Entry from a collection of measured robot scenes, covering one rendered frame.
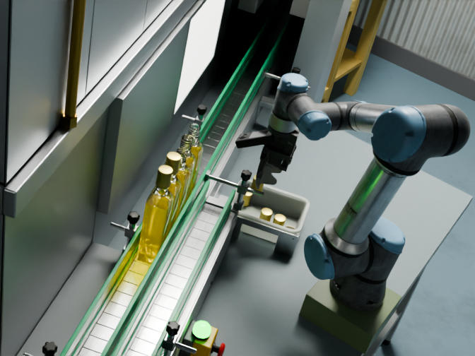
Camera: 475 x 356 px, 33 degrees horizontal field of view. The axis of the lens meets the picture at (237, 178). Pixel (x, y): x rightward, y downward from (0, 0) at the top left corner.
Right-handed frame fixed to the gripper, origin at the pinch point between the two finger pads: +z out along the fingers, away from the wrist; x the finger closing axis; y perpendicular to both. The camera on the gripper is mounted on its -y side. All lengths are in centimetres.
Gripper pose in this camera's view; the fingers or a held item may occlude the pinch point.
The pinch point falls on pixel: (258, 180)
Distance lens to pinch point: 232.4
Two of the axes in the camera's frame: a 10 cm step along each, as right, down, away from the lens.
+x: 2.9, -5.4, 7.9
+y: 9.4, 3.3, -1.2
